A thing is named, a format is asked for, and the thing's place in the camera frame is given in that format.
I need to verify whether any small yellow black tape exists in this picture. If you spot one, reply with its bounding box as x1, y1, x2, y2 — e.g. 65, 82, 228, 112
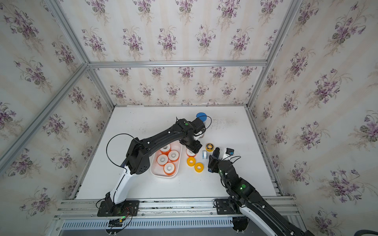
206, 143, 215, 152

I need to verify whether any orange sealing tape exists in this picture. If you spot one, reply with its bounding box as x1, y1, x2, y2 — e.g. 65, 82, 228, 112
157, 154, 169, 166
163, 162, 176, 176
168, 150, 180, 162
186, 149, 196, 157
160, 144, 171, 155

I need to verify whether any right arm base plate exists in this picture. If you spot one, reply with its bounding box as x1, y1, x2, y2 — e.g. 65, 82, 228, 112
213, 197, 242, 215

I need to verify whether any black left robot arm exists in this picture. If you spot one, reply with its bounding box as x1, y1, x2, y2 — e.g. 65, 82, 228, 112
104, 118, 208, 211

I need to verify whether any yellow sealing tape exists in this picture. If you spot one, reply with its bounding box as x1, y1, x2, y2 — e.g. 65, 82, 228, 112
195, 162, 204, 173
187, 156, 196, 167

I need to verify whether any blue sealing tape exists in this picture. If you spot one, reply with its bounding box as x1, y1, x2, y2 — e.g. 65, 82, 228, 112
202, 150, 207, 159

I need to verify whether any white storage box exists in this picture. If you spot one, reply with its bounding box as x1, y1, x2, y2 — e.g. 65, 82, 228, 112
150, 141, 183, 179

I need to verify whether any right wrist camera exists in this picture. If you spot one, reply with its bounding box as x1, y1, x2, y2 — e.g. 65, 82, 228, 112
221, 148, 234, 160

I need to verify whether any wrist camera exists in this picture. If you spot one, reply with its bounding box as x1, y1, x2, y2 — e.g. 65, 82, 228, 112
221, 148, 234, 160
192, 118, 206, 139

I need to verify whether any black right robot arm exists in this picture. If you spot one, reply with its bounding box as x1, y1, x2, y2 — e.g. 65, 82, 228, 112
208, 155, 313, 236

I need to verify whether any blue-capped pencil tube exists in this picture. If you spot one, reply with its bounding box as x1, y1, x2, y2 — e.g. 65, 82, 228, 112
196, 112, 208, 139

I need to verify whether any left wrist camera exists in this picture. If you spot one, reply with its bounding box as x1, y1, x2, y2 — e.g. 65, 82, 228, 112
192, 118, 206, 139

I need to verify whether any aluminium front rail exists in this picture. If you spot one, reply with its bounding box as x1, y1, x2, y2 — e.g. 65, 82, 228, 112
54, 197, 302, 229

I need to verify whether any orange sealing tape bottom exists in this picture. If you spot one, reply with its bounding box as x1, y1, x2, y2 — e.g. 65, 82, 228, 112
163, 162, 176, 176

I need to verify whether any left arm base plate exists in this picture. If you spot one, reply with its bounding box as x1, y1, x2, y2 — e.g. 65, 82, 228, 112
97, 200, 140, 217

